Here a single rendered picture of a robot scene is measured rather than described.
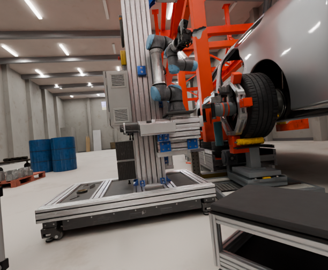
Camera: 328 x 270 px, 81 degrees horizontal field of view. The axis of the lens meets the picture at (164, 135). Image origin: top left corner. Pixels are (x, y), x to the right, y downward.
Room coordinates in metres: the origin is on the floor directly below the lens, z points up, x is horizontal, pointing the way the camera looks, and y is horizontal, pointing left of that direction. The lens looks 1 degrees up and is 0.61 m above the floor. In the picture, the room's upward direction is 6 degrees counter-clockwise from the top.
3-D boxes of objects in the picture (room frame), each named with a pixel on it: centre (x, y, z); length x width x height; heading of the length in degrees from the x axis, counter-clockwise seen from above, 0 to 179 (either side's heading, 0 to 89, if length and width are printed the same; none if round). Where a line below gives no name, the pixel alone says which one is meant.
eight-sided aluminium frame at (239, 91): (1.94, -0.70, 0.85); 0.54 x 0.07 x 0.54; 2
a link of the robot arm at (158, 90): (1.55, -0.01, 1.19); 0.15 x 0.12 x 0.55; 113
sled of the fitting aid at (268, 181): (1.97, -0.87, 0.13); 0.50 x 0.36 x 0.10; 2
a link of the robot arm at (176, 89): (1.60, -0.12, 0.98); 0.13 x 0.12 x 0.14; 113
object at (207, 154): (3.72, -0.59, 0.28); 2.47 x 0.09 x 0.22; 2
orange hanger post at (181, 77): (4.40, -0.52, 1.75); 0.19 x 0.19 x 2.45; 2
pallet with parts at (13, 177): (3.99, 3.21, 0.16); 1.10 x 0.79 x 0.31; 10
